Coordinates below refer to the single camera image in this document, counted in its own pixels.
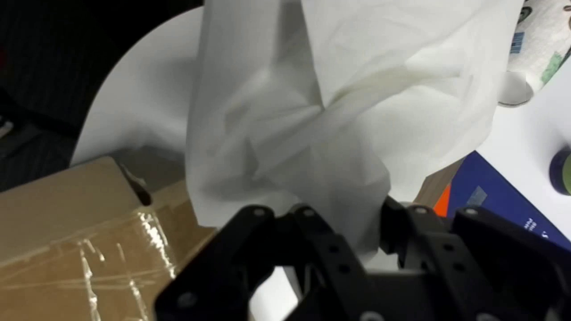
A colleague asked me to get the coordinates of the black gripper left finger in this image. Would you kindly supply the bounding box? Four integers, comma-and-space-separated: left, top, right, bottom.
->
154, 203, 382, 321

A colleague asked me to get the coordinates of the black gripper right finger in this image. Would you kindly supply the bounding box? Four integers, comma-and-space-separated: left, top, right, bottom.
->
380, 196, 571, 321

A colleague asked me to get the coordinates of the blue book orange stripe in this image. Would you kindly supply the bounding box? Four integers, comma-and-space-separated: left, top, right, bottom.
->
432, 150, 571, 251

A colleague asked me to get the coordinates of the patterned paper coffee cup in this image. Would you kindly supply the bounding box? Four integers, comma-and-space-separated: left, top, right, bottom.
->
498, 0, 571, 109

